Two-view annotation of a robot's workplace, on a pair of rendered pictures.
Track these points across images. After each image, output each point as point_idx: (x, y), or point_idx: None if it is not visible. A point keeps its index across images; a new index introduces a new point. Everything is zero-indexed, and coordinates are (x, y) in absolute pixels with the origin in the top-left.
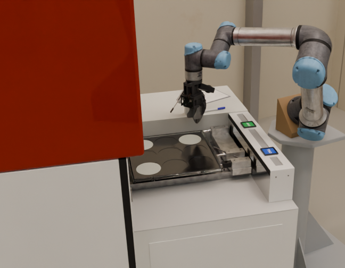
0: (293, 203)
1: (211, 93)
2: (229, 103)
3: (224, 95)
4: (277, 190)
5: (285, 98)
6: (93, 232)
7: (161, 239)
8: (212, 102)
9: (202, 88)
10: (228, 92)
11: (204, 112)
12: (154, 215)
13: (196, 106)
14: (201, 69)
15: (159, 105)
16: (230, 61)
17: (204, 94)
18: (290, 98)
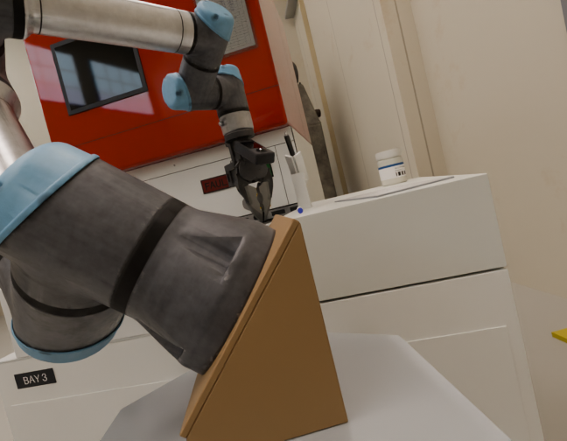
0: (9, 359)
1: (409, 185)
2: (329, 207)
3: (381, 193)
4: None
5: (276, 219)
6: None
7: None
8: (346, 201)
9: (236, 150)
10: (416, 188)
11: (247, 201)
12: None
13: (231, 183)
14: (220, 114)
15: (363, 192)
16: (174, 93)
17: (236, 164)
18: (273, 228)
